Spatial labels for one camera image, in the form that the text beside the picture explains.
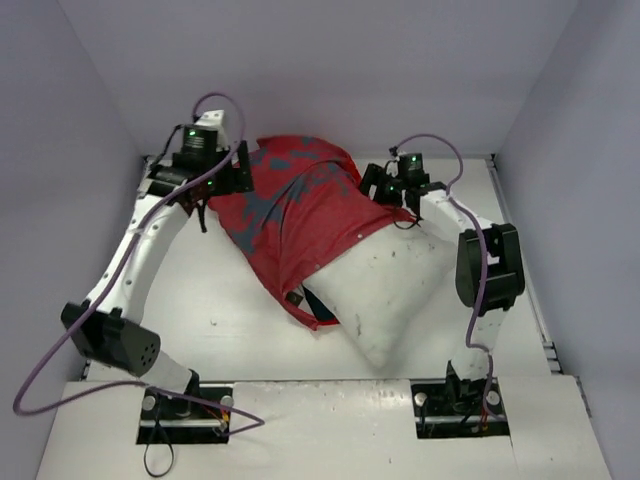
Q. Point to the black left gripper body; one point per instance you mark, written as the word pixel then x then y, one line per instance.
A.
pixel 242 170

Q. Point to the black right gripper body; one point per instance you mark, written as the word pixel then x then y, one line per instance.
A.
pixel 373 181

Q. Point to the red printed pillowcase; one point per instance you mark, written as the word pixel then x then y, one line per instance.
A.
pixel 305 210

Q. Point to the white pillow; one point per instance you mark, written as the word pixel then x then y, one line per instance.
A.
pixel 380 284

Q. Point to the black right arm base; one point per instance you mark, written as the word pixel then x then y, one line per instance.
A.
pixel 451 408

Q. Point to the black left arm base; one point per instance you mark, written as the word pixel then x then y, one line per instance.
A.
pixel 180 422

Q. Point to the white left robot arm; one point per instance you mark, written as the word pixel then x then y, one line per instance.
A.
pixel 106 326

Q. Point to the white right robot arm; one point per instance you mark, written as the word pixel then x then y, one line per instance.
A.
pixel 489 271

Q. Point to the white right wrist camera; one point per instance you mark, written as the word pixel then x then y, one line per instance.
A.
pixel 395 153

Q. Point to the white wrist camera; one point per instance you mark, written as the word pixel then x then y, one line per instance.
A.
pixel 395 153
pixel 215 120

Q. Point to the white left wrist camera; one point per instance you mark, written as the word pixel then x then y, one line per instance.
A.
pixel 215 120

